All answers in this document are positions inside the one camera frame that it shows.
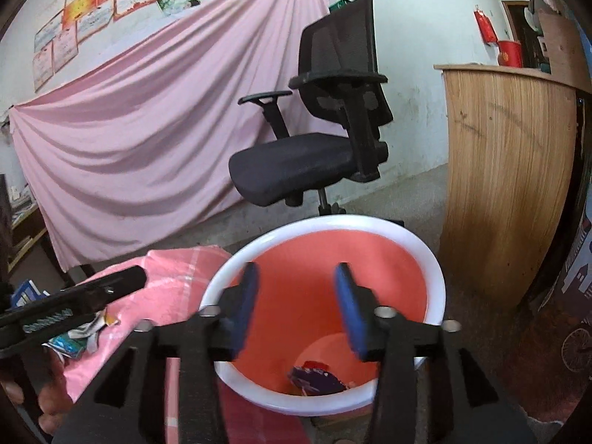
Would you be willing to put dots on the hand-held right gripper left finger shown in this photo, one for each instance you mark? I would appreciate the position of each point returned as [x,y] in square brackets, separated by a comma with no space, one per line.
[245,305]

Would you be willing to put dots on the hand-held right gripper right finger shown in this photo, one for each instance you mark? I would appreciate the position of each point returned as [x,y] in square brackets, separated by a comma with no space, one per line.
[351,314]

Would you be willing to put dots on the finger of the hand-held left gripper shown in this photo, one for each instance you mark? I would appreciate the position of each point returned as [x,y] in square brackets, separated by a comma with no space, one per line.
[111,284]

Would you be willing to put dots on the white wrapper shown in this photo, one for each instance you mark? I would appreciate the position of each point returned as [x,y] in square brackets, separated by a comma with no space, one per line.
[99,326]

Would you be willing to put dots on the teal foil wrapper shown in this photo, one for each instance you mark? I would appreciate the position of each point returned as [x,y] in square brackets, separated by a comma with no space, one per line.
[64,346]

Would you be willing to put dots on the purple snack wrapper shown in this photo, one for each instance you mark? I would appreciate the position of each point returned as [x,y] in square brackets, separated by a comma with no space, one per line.
[319,381]

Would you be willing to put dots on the person's left hand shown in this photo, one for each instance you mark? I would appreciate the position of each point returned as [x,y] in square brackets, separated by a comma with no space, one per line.
[54,407]

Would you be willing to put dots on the pink checkered tablecloth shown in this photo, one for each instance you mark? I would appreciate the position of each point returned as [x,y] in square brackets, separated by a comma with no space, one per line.
[175,277]

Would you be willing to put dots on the blue cardboard box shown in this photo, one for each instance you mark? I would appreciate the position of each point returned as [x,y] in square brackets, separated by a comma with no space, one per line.
[25,292]

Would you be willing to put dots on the wooden shelf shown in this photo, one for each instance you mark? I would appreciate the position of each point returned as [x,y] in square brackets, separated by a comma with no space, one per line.
[27,231]

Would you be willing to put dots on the black mesh office chair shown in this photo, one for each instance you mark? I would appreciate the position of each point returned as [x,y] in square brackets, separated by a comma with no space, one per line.
[296,162]

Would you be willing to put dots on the pink curtain cloth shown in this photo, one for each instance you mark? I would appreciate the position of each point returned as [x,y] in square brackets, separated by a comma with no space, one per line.
[162,101]

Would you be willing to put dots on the curved wooden counter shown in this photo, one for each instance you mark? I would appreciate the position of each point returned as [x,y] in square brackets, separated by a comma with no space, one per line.
[499,171]

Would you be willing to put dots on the panel with city print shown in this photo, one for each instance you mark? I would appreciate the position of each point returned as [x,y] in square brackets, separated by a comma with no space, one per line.
[578,286]

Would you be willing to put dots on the red container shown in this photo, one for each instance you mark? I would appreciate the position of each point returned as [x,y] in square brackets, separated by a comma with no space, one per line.
[508,54]

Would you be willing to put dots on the green tag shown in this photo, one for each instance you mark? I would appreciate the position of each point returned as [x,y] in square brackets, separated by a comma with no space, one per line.
[337,4]

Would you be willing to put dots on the red hanging ornament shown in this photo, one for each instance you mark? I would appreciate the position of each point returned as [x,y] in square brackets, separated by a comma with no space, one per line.
[484,25]

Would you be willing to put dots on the dark wooden door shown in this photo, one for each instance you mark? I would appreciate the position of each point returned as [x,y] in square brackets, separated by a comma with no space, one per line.
[520,41]

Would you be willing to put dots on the brown cardboard sheet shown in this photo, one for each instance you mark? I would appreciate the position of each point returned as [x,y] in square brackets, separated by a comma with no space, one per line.
[562,51]

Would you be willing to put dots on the row of wall certificates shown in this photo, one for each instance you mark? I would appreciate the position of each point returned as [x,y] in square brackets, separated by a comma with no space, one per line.
[92,14]

